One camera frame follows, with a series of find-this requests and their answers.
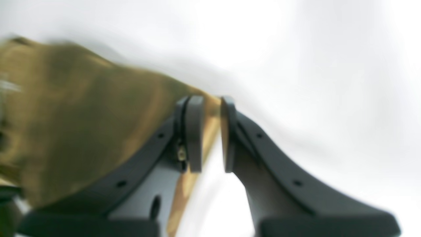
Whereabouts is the camouflage T-shirt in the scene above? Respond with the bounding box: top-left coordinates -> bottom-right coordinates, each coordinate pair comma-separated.
0,36 -> 222,237

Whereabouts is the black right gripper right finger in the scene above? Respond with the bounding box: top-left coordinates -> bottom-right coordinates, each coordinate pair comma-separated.
220,96 -> 401,237

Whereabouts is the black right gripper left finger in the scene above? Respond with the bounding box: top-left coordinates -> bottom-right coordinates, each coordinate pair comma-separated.
17,95 -> 205,237

